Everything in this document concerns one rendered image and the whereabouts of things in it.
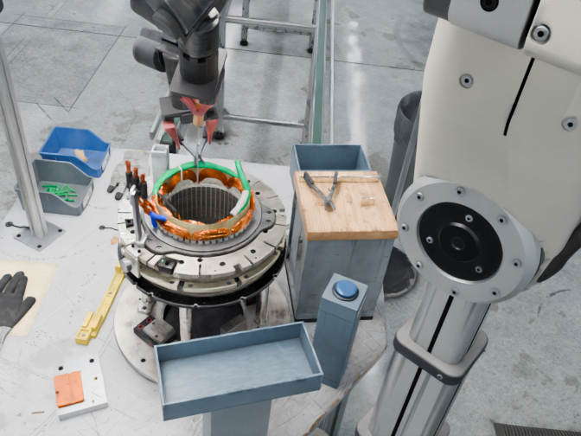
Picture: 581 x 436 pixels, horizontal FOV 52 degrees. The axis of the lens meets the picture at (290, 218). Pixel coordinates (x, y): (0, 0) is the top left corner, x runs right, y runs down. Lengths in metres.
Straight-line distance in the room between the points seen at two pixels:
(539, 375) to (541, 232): 1.93
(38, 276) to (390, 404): 0.89
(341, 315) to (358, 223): 0.20
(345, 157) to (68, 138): 0.85
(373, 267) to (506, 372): 1.28
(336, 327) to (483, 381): 1.34
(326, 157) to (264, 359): 0.60
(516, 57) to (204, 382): 0.69
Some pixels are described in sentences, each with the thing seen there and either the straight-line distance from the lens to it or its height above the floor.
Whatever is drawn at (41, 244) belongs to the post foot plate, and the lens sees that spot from 1.58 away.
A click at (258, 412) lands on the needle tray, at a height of 0.97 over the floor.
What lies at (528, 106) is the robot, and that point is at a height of 1.62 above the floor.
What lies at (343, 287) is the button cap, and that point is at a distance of 1.10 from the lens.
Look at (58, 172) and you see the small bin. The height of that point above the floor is 0.82.
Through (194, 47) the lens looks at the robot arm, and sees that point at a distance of 0.85.
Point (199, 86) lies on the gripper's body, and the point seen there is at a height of 1.41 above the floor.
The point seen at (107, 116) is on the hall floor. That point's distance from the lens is 3.53.
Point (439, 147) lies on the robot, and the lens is 0.59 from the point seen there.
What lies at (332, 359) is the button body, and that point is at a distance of 1.21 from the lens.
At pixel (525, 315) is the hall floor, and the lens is 2.71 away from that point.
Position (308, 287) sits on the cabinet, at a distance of 1.29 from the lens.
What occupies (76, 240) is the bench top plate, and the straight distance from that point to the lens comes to 1.58.
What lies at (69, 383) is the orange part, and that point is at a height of 0.80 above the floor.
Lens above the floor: 1.84
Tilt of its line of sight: 41 degrees down
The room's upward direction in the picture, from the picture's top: 7 degrees clockwise
